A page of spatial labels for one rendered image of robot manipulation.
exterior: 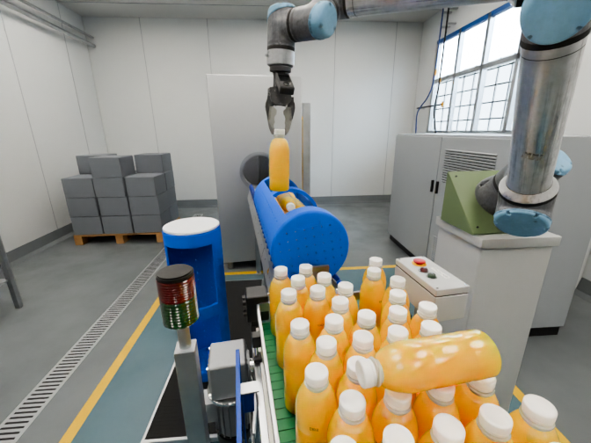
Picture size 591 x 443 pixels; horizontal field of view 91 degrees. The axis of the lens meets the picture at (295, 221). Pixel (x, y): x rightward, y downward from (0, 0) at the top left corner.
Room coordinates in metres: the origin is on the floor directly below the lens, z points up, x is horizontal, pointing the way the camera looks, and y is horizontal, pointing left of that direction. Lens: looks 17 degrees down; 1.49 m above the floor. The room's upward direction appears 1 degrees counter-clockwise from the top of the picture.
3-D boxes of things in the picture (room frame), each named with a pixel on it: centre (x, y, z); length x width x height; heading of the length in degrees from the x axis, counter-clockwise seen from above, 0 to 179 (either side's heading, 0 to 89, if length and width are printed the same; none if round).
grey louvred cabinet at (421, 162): (2.90, -1.65, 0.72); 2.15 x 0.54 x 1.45; 4
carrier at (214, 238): (1.44, 0.54, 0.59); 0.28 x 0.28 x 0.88
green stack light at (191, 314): (0.47, 0.21, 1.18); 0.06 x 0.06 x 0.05
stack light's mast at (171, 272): (0.47, 0.21, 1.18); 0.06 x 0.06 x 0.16
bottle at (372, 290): (0.76, -0.22, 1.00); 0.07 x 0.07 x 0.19
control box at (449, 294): (0.77, -0.39, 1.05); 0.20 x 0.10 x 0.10; 11
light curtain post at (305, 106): (2.44, -0.09, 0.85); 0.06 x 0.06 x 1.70; 11
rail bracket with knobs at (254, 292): (0.83, 0.12, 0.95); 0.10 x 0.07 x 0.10; 101
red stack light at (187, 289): (0.47, 0.21, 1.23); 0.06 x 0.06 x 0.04
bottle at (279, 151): (1.06, 0.06, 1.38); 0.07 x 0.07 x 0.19
